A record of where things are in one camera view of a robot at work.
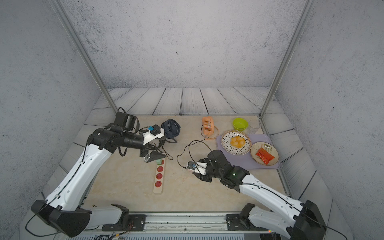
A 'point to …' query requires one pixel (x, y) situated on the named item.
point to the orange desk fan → (209, 131)
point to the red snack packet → (265, 156)
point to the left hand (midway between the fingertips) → (165, 145)
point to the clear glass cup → (253, 126)
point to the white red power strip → (157, 187)
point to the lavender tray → (245, 160)
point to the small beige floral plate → (268, 147)
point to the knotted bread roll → (237, 141)
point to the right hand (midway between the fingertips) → (196, 166)
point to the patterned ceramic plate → (226, 146)
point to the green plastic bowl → (240, 124)
